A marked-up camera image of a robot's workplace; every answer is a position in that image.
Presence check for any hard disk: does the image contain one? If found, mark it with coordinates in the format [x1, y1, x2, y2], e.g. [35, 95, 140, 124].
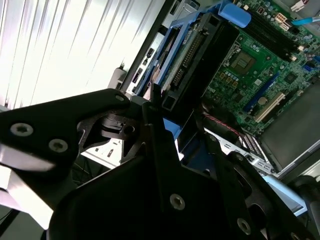
[134, 3, 252, 141]

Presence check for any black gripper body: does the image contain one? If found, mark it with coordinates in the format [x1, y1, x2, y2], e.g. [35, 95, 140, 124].
[46, 154, 236, 240]

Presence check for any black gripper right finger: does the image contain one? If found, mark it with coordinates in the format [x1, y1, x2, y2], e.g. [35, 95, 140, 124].
[194, 116, 316, 240]

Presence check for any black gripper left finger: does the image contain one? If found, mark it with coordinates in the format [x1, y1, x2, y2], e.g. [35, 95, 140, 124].
[0, 84, 191, 230]

